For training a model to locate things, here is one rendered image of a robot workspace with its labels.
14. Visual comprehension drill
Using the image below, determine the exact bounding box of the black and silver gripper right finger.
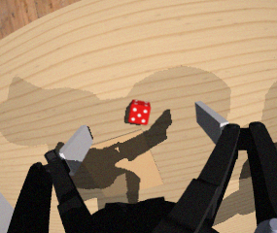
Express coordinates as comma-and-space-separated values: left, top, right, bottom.
152, 101, 277, 233

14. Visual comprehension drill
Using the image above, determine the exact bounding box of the red die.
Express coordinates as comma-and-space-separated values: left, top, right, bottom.
128, 100, 151, 125

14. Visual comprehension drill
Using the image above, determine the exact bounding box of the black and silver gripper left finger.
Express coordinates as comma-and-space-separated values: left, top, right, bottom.
7, 125, 99, 233

